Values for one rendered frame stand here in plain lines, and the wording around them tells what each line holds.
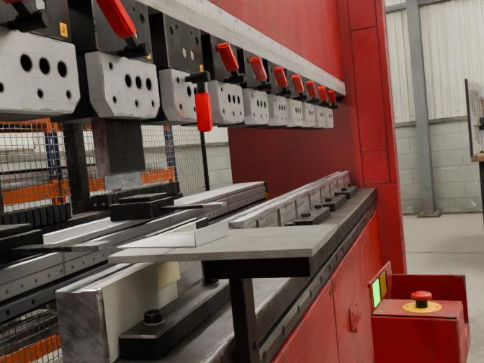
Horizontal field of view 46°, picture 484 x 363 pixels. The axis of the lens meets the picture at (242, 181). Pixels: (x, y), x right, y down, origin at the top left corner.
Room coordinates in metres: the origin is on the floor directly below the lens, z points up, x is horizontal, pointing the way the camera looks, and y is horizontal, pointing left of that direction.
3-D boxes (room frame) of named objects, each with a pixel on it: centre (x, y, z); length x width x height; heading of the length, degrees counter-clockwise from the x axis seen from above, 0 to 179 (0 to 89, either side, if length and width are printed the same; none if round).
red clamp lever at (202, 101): (0.93, 0.06, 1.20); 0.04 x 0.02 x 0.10; 71
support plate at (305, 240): (0.75, 0.03, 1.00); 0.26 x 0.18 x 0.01; 71
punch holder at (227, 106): (1.16, 0.04, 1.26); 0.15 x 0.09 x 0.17; 161
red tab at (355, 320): (1.72, -0.31, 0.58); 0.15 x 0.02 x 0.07; 161
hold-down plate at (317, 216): (1.74, -0.21, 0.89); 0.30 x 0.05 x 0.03; 161
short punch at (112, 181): (0.80, 0.17, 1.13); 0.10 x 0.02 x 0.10; 161
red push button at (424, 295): (1.08, -0.32, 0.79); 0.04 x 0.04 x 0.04
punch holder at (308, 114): (1.91, -0.21, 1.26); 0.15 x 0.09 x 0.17; 161
